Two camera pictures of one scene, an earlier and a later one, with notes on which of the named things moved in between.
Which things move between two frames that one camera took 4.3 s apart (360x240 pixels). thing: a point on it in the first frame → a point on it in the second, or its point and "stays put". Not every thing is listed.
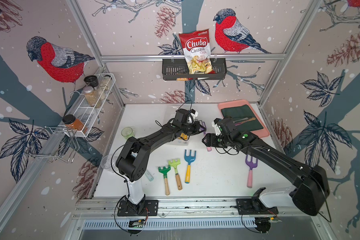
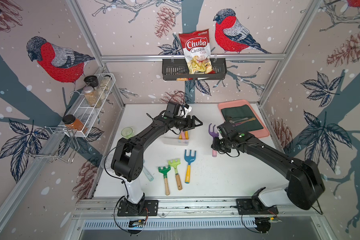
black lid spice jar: [92, 81] stays put
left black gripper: [196, 129] → [193, 118]
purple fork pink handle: [251, 165] → [214, 134]
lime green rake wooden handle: [175, 163] stays put
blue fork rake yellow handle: [189, 159] stays put
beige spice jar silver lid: [92, 97] stays put
